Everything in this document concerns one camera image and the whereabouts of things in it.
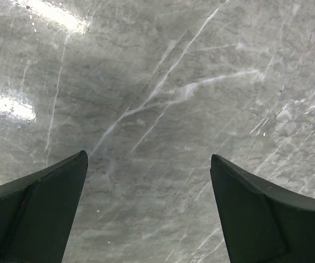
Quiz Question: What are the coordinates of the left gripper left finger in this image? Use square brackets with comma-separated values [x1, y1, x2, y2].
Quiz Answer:
[0, 151, 88, 262]

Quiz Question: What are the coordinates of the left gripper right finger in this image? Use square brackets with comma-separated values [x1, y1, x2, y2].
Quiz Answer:
[210, 155, 315, 262]

